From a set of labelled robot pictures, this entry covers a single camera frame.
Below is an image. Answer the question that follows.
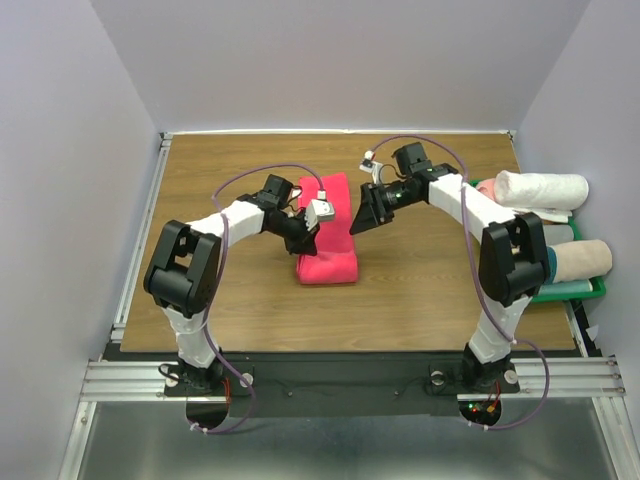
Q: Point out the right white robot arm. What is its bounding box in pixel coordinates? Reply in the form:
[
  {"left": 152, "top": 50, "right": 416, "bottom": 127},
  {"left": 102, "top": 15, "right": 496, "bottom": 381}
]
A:
[{"left": 350, "top": 135, "right": 550, "bottom": 390}]

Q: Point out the purple cable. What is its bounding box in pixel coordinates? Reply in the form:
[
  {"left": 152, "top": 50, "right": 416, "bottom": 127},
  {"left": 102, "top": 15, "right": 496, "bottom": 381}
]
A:
[
  {"left": 188, "top": 163, "right": 329, "bottom": 435},
  {"left": 362, "top": 134, "right": 551, "bottom": 432}
]

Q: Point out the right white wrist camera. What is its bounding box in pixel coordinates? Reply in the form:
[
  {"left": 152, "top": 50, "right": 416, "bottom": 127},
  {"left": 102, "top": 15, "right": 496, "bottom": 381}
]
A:
[{"left": 359, "top": 150, "right": 384, "bottom": 176}]

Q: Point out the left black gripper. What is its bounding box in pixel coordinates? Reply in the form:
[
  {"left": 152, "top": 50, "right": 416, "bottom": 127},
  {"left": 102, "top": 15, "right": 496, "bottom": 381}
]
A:
[{"left": 268, "top": 207, "right": 320, "bottom": 256}]

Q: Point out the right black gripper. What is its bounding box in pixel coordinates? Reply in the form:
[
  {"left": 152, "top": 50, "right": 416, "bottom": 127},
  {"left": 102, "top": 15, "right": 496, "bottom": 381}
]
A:
[{"left": 348, "top": 181, "right": 419, "bottom": 236}]

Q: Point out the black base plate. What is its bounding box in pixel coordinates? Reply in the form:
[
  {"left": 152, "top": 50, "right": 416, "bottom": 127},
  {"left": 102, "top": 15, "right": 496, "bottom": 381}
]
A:
[{"left": 148, "top": 352, "right": 519, "bottom": 429}]

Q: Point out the teal rolled towel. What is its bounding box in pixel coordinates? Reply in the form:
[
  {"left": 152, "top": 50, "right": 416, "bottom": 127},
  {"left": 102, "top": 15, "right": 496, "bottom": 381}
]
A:
[{"left": 537, "top": 280, "right": 593, "bottom": 299}]

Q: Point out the green plastic bin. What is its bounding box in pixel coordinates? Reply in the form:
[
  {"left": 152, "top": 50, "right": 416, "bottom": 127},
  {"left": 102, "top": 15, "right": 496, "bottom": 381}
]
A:
[{"left": 457, "top": 184, "right": 613, "bottom": 307}]

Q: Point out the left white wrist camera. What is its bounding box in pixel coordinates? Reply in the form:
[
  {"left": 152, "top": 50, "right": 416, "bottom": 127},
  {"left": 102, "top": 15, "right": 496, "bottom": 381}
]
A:
[{"left": 304, "top": 199, "right": 336, "bottom": 231}]

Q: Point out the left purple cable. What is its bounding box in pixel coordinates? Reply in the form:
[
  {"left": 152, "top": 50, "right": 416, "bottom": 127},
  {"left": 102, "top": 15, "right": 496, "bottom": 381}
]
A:
[{"left": 188, "top": 163, "right": 329, "bottom": 435}]

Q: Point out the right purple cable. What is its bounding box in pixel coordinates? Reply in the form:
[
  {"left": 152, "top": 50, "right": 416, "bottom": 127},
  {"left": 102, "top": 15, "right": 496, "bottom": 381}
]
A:
[{"left": 362, "top": 134, "right": 551, "bottom": 432}]

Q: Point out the beige rolled towel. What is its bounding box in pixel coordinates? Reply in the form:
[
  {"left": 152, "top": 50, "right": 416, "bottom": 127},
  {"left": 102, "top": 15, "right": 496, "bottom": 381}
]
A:
[{"left": 547, "top": 240, "right": 613, "bottom": 283}]

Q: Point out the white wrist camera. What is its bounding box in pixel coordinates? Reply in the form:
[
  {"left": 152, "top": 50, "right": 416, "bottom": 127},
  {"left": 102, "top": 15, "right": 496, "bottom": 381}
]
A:
[
  {"left": 359, "top": 150, "right": 384, "bottom": 176},
  {"left": 304, "top": 199, "right": 336, "bottom": 231}
]

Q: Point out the pink microfiber towel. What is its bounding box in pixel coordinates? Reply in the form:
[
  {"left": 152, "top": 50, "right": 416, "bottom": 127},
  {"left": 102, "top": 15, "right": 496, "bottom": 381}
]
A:
[{"left": 296, "top": 172, "right": 359, "bottom": 285}]

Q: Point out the aluminium frame rail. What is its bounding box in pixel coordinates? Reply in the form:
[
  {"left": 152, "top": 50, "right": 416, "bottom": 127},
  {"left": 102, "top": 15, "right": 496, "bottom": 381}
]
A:
[{"left": 80, "top": 361, "right": 165, "bottom": 402}]

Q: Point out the grey rolled towel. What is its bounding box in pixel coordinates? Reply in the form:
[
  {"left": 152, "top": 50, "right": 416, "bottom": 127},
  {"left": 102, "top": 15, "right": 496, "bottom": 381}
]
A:
[{"left": 543, "top": 224, "right": 575, "bottom": 246}]

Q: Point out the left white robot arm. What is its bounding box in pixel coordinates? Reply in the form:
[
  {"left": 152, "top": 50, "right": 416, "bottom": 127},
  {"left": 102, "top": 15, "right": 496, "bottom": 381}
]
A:
[{"left": 143, "top": 175, "right": 335, "bottom": 394}]

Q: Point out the pink rolled towel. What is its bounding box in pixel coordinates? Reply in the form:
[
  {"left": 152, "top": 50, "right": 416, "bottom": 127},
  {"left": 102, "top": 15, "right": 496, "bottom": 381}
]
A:
[{"left": 475, "top": 178, "right": 496, "bottom": 202}]

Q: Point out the white rolled towel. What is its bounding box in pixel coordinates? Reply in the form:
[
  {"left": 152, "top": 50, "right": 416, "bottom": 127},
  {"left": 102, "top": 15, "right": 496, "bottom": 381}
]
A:
[{"left": 494, "top": 170, "right": 589, "bottom": 211}]

